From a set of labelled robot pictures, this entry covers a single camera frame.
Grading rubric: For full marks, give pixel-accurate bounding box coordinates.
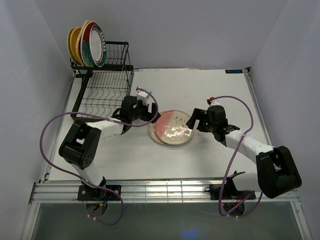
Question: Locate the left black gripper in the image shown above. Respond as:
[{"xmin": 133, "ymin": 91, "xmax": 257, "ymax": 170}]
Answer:
[{"xmin": 130, "ymin": 98, "xmax": 161, "ymax": 124}]

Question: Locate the blue and cream ceramic plate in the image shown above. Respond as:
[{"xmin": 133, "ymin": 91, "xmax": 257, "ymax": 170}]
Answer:
[{"xmin": 148, "ymin": 123, "xmax": 166, "ymax": 145}]

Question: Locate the pink and cream ceramic plate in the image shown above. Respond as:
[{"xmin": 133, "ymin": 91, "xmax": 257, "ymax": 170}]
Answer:
[{"xmin": 154, "ymin": 110, "xmax": 194, "ymax": 145}]

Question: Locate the white plate with green rim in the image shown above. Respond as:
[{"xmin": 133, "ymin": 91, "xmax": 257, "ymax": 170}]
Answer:
[{"xmin": 89, "ymin": 24, "xmax": 107, "ymax": 67}]

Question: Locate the red and teal floral plate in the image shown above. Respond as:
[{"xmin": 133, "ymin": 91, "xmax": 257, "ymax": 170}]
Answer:
[{"xmin": 80, "ymin": 21, "xmax": 97, "ymax": 67}]

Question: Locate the orange square woven tray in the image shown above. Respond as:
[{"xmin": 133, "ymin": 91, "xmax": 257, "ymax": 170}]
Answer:
[{"xmin": 76, "ymin": 20, "xmax": 91, "ymax": 67}]

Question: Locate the orange round woven plate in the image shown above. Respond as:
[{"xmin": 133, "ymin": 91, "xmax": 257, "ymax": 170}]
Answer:
[{"xmin": 69, "ymin": 27, "xmax": 82, "ymax": 65}]

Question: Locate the green-rimmed round bamboo plate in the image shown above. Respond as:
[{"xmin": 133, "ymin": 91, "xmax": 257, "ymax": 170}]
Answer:
[{"xmin": 67, "ymin": 28, "xmax": 74, "ymax": 58}]

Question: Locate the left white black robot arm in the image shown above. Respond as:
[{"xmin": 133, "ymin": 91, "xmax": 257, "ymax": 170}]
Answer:
[{"xmin": 59, "ymin": 87, "xmax": 161, "ymax": 200}]

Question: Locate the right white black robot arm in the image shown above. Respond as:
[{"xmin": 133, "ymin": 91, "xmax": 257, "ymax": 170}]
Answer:
[{"xmin": 186, "ymin": 97, "xmax": 302, "ymax": 199}]

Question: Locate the blue table label sticker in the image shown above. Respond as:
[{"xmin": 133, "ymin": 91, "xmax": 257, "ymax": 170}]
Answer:
[{"xmin": 225, "ymin": 69, "xmax": 243, "ymax": 74}]

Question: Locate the black wire dish rack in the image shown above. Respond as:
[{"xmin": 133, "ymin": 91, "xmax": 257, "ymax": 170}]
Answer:
[{"xmin": 70, "ymin": 41, "xmax": 134, "ymax": 122}]

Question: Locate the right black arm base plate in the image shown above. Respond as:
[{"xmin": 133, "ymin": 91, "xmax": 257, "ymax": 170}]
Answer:
[{"xmin": 204, "ymin": 183, "xmax": 257, "ymax": 201}]

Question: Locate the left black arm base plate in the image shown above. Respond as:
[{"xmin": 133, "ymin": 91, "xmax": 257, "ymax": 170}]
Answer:
[{"xmin": 77, "ymin": 185, "xmax": 120, "ymax": 202}]

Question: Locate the aluminium frame rail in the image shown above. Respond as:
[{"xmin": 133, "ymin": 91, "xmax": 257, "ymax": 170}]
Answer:
[{"xmin": 29, "ymin": 181, "xmax": 301, "ymax": 205}]

